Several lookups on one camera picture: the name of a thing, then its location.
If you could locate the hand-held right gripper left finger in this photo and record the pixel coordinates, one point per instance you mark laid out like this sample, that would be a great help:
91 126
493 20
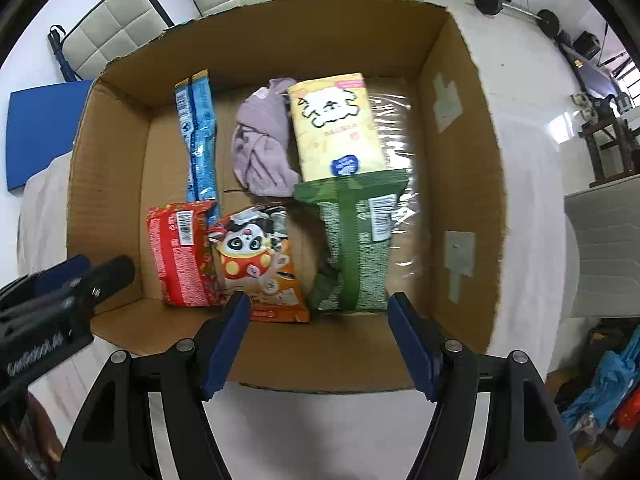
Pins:
227 345

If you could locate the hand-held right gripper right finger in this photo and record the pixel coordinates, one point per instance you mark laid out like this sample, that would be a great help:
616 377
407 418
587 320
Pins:
410 345

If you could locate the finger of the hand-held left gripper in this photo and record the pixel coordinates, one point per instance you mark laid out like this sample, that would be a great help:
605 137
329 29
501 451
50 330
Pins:
112 274
60 272

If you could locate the red snack packet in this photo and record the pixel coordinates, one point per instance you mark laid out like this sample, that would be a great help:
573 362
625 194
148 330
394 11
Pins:
177 255

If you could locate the orange panda snack packet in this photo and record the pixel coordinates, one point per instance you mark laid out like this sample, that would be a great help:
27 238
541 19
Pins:
255 265

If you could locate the green snack packet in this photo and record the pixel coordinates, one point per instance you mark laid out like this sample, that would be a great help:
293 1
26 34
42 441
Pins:
350 250

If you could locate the cardboard box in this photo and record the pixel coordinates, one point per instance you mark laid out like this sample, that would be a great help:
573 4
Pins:
450 200

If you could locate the blue snack strip packet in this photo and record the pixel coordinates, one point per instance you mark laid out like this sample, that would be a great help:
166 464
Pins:
200 130

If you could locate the purple cloth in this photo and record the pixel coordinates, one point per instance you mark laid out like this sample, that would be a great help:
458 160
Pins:
262 150

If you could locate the yellow tissue pack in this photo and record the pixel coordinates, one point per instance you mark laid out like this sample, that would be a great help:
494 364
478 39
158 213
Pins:
335 125

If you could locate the grey table cloth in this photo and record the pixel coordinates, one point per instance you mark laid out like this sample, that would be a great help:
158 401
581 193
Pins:
310 425

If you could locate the blue foam mat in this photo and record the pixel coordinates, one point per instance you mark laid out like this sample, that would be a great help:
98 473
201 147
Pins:
45 130

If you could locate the blue cloth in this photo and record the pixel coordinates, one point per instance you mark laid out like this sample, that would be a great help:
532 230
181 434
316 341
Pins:
605 385

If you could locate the dark folded umbrella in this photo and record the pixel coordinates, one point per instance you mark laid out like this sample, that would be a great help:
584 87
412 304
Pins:
64 55

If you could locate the white slipper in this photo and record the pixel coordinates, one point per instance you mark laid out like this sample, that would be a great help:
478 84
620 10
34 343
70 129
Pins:
586 112
579 100

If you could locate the dark wooden chair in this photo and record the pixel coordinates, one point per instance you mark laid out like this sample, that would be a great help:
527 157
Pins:
607 127

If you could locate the dark exercise machine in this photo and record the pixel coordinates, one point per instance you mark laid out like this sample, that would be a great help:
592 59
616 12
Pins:
595 77

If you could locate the black speaker box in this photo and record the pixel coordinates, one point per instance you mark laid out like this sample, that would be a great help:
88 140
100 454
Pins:
586 46

